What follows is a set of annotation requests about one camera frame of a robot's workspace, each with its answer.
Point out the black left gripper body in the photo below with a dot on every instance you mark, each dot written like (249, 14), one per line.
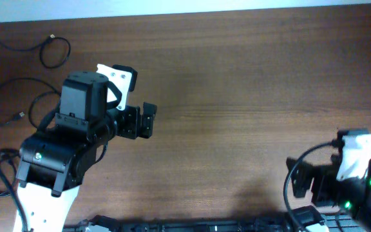
(125, 122)

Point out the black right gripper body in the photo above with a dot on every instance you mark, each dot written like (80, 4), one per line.
(329, 187)

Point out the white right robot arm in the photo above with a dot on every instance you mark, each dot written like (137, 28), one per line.
(345, 182)

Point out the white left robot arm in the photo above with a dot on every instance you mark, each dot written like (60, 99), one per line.
(92, 110)

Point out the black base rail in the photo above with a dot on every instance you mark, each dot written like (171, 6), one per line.
(274, 222)

